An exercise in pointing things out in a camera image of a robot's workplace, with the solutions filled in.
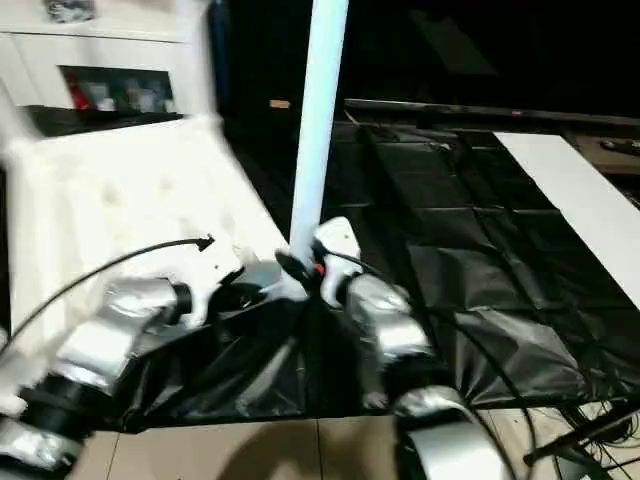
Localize white plastic table top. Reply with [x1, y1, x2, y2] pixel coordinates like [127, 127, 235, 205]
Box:
[0, 115, 313, 401]

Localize black plastic mat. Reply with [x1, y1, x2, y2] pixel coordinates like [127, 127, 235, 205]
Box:
[0, 100, 640, 433]

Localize white cabinet with glass doors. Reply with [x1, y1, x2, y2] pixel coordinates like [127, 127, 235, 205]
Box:
[0, 0, 217, 113]

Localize flat white board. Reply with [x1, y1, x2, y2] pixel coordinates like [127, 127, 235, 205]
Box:
[494, 132, 640, 307]

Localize large black screen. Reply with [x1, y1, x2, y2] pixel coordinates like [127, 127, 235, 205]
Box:
[225, 0, 640, 123]

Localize dark object on cabinet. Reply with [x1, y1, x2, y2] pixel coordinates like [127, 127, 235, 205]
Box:
[45, 0, 97, 24]

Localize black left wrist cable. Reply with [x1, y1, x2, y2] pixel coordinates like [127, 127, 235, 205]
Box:
[0, 236, 217, 343]

